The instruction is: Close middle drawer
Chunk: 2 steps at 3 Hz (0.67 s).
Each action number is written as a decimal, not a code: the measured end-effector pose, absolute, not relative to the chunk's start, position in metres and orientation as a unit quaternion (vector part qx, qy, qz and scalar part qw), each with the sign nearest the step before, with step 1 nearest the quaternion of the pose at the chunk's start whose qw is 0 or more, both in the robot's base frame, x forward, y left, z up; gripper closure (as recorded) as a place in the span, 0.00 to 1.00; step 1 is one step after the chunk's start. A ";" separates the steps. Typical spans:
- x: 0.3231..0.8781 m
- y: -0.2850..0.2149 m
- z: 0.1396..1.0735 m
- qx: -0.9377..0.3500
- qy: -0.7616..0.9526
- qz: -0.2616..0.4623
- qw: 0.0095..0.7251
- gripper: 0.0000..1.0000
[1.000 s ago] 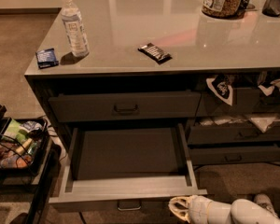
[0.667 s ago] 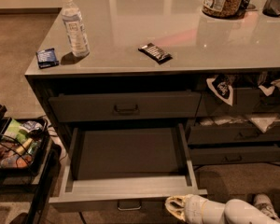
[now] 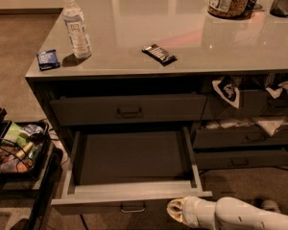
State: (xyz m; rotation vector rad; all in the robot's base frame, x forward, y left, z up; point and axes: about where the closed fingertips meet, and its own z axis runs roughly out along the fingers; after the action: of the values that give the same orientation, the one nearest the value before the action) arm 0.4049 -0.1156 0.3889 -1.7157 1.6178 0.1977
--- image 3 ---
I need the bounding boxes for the blue snack packet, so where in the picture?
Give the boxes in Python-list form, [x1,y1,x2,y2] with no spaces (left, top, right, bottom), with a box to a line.
[36,50,60,71]

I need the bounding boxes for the grey drawer cabinet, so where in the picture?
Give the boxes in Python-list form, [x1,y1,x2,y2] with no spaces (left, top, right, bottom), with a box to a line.
[24,0,288,217]

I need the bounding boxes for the dark chocolate bar wrapper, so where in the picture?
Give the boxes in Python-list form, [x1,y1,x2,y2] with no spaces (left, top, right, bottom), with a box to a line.
[142,44,177,65]

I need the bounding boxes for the large jar of nuts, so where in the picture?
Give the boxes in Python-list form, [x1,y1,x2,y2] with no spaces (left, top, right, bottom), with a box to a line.
[207,0,248,18]

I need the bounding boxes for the white packets in drawer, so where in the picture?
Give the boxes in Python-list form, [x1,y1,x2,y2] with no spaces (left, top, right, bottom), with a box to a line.
[204,116,288,137]

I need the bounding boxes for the black wire basket rack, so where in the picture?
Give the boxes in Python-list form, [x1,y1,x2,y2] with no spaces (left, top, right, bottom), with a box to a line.
[0,107,63,230]

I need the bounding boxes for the black white snack bag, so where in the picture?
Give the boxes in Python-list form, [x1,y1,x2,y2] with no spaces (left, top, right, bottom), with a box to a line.
[212,76,240,108]

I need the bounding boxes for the grey drawer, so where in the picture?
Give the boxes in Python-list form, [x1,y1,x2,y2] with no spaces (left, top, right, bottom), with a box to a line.
[194,149,288,170]
[50,93,206,126]
[193,126,288,149]
[202,90,288,120]
[52,127,212,215]

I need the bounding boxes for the green snack bag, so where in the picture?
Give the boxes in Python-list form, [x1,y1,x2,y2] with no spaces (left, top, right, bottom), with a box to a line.
[3,123,44,148]

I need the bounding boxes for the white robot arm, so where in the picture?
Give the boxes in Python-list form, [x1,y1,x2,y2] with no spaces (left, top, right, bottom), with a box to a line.
[167,196,288,230]

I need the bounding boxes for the clear plastic water bottle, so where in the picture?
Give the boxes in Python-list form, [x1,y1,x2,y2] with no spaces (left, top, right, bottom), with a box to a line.
[62,0,92,59]

